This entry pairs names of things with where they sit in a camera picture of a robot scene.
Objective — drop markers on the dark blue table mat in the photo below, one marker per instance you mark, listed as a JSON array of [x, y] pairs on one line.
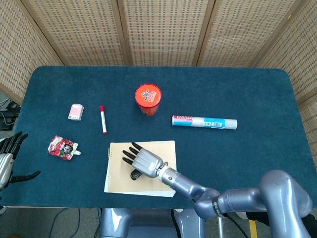
[[158, 104]]

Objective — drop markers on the plastic wrap roll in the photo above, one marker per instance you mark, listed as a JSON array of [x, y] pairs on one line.
[[204, 122]]

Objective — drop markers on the red fruit drink pouch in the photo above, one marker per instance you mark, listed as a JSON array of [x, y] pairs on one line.
[[62, 148]]

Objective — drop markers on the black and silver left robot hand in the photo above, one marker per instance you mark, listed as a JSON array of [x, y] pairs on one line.
[[6, 163]]

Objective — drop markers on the red marker pen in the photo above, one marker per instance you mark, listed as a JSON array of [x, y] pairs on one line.
[[103, 119]]

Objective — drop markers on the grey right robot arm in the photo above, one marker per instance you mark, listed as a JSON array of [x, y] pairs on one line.
[[223, 196]]

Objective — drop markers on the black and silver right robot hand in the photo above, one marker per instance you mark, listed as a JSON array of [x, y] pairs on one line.
[[146, 162]]

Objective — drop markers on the red cylindrical can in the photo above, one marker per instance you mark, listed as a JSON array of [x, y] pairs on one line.
[[148, 100]]

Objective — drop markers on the pink playing card box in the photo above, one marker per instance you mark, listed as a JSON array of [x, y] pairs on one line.
[[75, 112]]

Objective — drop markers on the grey robot torso base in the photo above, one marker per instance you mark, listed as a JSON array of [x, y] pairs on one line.
[[148, 224]]

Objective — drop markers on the woven bamboo screen panel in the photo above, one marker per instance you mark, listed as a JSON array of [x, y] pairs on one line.
[[79, 32], [245, 32], [297, 62], [17, 49], [164, 32]]

